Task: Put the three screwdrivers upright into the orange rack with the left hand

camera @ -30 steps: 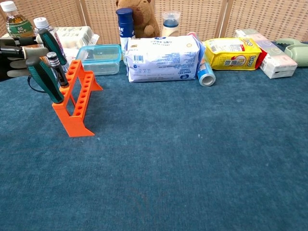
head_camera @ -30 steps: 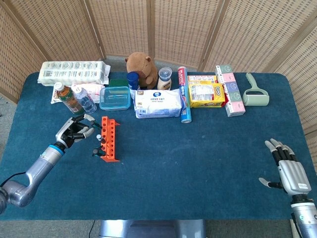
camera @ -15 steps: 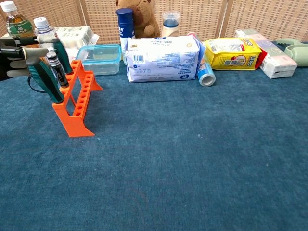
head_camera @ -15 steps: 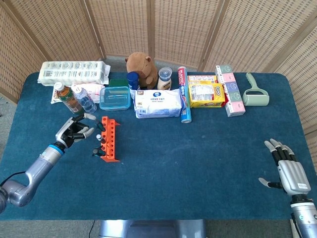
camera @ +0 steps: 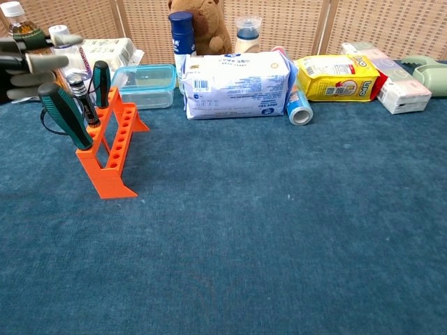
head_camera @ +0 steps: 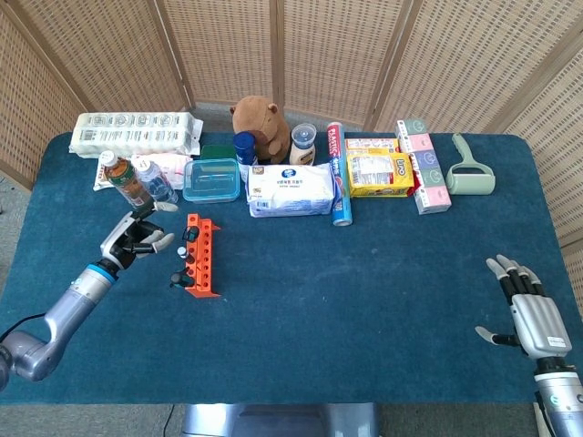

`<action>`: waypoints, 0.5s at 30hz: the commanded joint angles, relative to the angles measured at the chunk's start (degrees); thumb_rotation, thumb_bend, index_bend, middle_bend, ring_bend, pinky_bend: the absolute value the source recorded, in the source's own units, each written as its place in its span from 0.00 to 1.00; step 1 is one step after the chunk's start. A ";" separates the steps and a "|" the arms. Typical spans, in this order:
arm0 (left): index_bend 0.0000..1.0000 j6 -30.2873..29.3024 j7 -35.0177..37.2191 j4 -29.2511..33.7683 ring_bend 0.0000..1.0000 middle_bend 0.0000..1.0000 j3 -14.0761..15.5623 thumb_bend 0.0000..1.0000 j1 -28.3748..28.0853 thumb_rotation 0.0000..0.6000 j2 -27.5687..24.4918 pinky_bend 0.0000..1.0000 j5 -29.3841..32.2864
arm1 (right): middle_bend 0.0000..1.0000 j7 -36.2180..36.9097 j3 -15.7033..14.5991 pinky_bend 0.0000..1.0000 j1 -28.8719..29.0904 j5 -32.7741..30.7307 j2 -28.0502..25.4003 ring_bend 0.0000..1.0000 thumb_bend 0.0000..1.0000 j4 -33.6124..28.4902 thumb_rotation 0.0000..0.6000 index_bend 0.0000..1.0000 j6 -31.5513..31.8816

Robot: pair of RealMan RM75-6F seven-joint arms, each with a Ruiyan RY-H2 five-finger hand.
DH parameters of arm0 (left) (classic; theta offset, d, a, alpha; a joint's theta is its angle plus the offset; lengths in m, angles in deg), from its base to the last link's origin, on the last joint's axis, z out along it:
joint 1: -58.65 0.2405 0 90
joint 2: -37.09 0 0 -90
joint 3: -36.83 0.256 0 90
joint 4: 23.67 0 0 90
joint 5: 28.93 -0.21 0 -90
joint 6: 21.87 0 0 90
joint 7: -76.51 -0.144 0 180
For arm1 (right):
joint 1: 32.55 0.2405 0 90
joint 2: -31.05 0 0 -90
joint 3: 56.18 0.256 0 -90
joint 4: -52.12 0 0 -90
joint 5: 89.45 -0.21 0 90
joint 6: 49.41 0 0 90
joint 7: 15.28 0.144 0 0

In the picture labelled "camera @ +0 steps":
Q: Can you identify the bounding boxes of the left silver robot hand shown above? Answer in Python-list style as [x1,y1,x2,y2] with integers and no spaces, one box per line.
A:
[0,33,85,104]

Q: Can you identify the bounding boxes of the silver metal handle screwdriver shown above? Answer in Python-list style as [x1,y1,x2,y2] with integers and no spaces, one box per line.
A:
[66,73,101,127]

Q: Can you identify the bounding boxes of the small green-black handle screwdriver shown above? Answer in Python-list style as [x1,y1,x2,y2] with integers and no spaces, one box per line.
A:
[91,60,112,109]

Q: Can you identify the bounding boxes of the orange screwdriver rack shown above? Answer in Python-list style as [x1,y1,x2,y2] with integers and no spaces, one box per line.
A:
[75,87,150,200]

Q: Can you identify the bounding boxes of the green tea bottle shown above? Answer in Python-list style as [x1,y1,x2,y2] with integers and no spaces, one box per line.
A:
[0,1,71,92]

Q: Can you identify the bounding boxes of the clear water bottle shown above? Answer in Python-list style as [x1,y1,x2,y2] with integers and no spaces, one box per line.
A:
[47,24,101,105]

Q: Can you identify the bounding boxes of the white egg carton package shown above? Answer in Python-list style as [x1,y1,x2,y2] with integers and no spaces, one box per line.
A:
[80,37,145,73]

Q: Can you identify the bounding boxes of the clear container with blue lid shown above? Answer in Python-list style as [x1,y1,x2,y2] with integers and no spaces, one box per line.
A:
[110,64,177,111]

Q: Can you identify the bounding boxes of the blue and white spray can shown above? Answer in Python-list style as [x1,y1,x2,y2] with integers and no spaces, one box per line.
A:
[168,10,197,94]

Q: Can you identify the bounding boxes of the brown capybara plush toy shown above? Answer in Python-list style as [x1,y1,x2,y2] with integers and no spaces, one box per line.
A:
[167,0,233,57]

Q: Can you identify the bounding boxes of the white wet wipes pack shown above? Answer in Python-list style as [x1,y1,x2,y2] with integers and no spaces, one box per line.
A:
[182,50,298,121]

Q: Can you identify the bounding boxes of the white sauce bottle clear cap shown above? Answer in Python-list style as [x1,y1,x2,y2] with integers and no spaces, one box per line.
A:
[233,15,263,55]

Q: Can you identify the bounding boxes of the blue carpet table cover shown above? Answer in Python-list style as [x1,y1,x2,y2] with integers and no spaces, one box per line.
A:
[0,59,447,335]

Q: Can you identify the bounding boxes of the wicker folding screen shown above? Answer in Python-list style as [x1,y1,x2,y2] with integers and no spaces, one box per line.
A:
[0,0,447,66]

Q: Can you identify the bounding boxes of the blue plastic wrap roll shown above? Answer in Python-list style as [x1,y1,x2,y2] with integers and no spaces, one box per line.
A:
[270,45,314,126]

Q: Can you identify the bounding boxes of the yellow Lipo biscuit bag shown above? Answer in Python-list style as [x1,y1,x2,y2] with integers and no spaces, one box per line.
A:
[294,54,381,103]

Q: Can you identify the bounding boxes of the red and yellow snack box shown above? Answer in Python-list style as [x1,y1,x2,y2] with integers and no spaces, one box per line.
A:
[369,71,389,101]

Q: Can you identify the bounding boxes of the pastel tissue box pack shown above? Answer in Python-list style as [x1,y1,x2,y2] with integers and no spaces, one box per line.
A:
[340,41,433,115]

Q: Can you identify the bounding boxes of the pale green lint roller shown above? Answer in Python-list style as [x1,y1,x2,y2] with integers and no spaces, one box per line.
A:
[400,54,447,98]

